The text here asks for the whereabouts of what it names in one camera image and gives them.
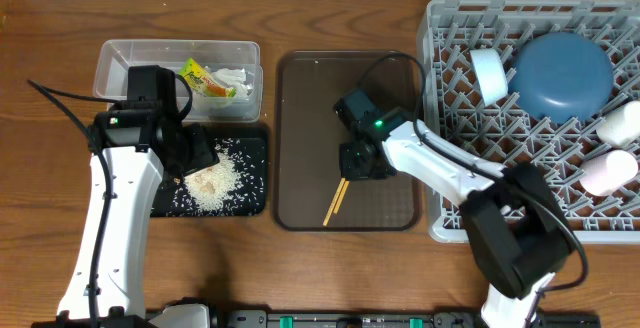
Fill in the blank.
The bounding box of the wooden chopstick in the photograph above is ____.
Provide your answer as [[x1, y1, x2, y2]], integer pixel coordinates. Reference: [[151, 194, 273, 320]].
[[333, 179, 350, 214], [322, 178, 346, 227]]

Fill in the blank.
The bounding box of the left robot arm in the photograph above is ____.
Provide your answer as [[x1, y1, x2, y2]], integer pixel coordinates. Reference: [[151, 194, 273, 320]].
[[48, 65, 219, 327]]

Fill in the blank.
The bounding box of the brown serving tray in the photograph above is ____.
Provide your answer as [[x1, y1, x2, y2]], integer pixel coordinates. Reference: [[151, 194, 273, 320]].
[[273, 51, 421, 232]]

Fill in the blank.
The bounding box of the cream plastic cup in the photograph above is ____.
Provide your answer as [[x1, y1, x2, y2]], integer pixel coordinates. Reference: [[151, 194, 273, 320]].
[[596, 101, 639, 148]]

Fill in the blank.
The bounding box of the dark blue plate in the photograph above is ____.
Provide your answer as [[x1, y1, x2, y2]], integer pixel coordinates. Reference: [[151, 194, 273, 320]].
[[508, 32, 613, 124]]

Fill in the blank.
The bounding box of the clear plastic waste bin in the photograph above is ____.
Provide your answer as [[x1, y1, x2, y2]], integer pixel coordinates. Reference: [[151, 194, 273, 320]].
[[93, 39, 263, 123]]

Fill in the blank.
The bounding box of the white tissue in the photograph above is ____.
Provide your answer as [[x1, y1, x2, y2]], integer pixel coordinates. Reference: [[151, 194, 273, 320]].
[[211, 68, 253, 99]]

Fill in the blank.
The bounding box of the black plastic tray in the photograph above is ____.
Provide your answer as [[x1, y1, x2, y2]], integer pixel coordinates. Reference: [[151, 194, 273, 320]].
[[149, 126, 271, 218]]

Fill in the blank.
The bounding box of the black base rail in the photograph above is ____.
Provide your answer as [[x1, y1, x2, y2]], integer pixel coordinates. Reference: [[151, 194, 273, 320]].
[[219, 309, 601, 328]]

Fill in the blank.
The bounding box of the pink plastic cup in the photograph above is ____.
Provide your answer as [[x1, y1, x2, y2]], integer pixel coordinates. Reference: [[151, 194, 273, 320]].
[[579, 150, 639, 196]]

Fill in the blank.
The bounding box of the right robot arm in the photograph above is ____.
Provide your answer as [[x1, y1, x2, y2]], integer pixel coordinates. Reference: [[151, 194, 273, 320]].
[[334, 90, 577, 327]]

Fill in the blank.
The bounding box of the grey dishwasher rack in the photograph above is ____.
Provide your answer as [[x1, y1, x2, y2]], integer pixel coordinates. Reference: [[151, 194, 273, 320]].
[[417, 0, 639, 244]]

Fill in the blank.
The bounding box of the light blue bowl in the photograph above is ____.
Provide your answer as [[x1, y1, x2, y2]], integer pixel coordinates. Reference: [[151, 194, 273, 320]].
[[470, 49, 508, 106]]

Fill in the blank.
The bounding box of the pile of rice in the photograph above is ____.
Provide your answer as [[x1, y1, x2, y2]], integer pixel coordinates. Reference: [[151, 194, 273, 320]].
[[172, 140, 265, 215]]

